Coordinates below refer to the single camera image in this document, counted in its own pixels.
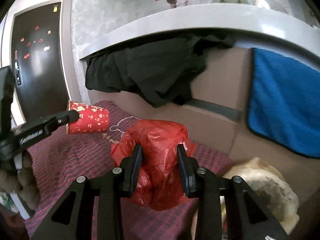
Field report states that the red plastic bag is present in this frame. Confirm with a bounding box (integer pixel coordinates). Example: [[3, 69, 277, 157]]
[[111, 120, 197, 211]]

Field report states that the red paper cup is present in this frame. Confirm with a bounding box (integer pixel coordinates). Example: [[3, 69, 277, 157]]
[[66, 101, 110, 135]]

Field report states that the beige trash bin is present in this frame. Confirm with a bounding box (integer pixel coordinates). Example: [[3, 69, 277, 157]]
[[223, 157, 299, 235]]

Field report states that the grey kitchen countertop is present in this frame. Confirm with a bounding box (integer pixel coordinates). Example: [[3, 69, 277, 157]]
[[78, 3, 319, 69]]

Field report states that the black refrigerator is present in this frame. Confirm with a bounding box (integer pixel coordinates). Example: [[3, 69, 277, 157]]
[[11, 2, 69, 121]]

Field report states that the black cloth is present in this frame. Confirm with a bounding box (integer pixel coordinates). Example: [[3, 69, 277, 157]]
[[85, 33, 234, 108]]

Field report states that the blue towel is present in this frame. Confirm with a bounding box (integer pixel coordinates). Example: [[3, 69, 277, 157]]
[[246, 48, 319, 159]]

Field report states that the orange rimmed splatter screen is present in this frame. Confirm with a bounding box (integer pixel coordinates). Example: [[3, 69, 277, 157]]
[[254, 0, 287, 13]]

